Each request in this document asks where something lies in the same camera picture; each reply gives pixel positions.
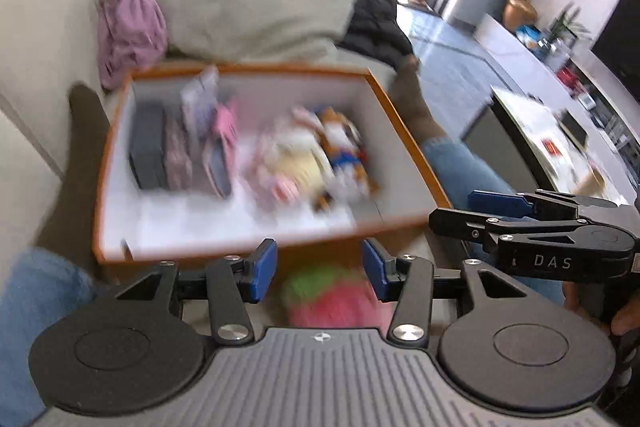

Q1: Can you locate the brown sock foot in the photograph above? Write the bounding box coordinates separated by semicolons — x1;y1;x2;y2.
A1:
387;55;448;144

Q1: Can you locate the fox plush with blue hat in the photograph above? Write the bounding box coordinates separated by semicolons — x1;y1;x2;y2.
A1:
314;107;378;211

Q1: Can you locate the orange cardboard storage box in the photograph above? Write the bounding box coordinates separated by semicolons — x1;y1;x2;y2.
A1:
93;64;450;268

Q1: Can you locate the black jacket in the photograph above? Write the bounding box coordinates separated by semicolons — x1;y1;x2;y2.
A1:
337;0;413;70

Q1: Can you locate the crocheted bunny doll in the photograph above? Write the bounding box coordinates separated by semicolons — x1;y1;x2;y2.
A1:
247;106;333;208

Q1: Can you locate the right leg in blue jeans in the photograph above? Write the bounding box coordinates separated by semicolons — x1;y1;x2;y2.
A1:
420;136;564;307

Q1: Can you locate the black television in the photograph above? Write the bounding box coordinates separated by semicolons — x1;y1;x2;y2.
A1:
591;0;640;101

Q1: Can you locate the beige sofa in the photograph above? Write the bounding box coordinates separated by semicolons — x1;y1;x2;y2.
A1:
1;0;387;277

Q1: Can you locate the white TV cabinet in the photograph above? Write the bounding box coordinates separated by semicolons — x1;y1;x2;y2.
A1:
474;14;639;191

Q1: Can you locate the pink purple cloth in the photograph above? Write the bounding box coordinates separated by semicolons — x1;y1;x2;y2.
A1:
98;0;168;91

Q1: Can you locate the white coffee table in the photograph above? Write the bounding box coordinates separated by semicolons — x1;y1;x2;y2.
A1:
462;87;636;204

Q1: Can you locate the brown patterned box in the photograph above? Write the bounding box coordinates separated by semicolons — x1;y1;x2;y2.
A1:
164;116;192;191

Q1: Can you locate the person's right hand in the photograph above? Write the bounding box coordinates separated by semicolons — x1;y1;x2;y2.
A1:
562;281;639;337

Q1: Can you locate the pink fluffy strawberry plush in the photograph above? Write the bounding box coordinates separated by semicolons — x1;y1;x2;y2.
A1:
281;265;394;334

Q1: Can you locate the dark grey flat box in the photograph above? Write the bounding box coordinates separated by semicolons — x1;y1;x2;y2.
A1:
128;102;168;191

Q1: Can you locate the left leg in blue jeans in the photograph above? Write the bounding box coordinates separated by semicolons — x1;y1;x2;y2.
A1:
0;247;96;426

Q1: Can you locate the leg in blue jeans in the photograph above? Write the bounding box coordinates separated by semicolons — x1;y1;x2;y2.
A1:
0;247;96;426
420;136;564;307

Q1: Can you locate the golden vase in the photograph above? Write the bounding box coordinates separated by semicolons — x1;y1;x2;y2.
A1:
502;0;538;32

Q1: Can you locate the pink card wallet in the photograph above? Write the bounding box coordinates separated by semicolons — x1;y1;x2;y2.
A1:
203;98;239;199

